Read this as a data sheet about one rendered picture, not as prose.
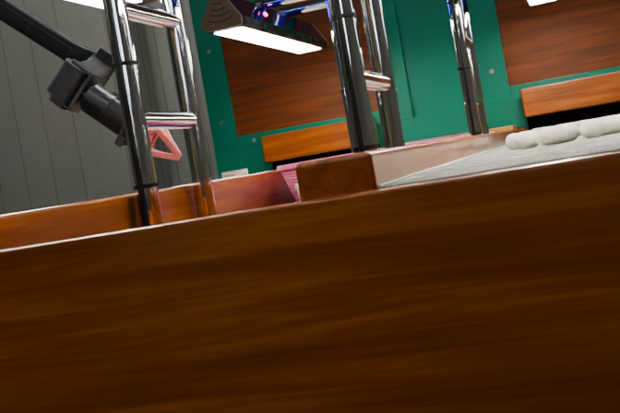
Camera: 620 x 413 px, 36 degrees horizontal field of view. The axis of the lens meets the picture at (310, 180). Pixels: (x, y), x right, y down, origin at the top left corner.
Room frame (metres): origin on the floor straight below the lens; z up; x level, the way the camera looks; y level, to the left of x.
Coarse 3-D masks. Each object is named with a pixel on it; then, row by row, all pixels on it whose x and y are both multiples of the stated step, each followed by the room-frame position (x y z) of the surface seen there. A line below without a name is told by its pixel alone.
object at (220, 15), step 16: (224, 0) 1.75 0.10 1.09; (240, 0) 1.84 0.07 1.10; (208, 16) 1.76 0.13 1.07; (224, 16) 1.75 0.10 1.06; (240, 16) 1.75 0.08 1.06; (256, 16) 1.86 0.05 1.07; (272, 16) 1.99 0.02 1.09; (208, 32) 1.78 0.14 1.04; (272, 32) 1.92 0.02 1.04; (288, 32) 2.02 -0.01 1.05; (304, 32) 2.16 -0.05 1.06
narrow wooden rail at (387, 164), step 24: (432, 144) 0.89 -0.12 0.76; (456, 144) 1.04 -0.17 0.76; (480, 144) 1.27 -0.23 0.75; (504, 144) 1.63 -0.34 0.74; (312, 168) 0.65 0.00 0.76; (336, 168) 0.64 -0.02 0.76; (360, 168) 0.64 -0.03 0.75; (384, 168) 0.67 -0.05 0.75; (408, 168) 0.75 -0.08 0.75; (312, 192) 0.65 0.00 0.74; (336, 192) 0.64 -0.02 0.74
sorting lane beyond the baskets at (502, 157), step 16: (560, 144) 0.98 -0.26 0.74; (576, 144) 0.88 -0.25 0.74; (592, 144) 0.78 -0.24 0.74; (608, 144) 0.71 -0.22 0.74; (464, 160) 0.98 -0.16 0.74; (480, 160) 0.87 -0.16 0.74; (496, 160) 0.78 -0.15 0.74; (512, 160) 0.70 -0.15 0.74; (528, 160) 0.64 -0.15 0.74; (544, 160) 0.60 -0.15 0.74; (416, 176) 0.72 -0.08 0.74; (432, 176) 0.66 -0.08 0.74; (448, 176) 0.62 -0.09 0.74
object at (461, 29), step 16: (448, 0) 1.85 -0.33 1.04; (464, 0) 1.99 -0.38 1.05; (464, 16) 1.99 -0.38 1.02; (464, 32) 1.99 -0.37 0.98; (464, 48) 1.85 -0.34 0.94; (464, 64) 1.85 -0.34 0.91; (464, 80) 1.85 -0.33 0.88; (480, 80) 2.00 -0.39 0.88; (464, 96) 1.85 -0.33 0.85; (480, 96) 1.99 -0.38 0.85; (480, 112) 1.99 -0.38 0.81; (480, 128) 1.85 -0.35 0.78
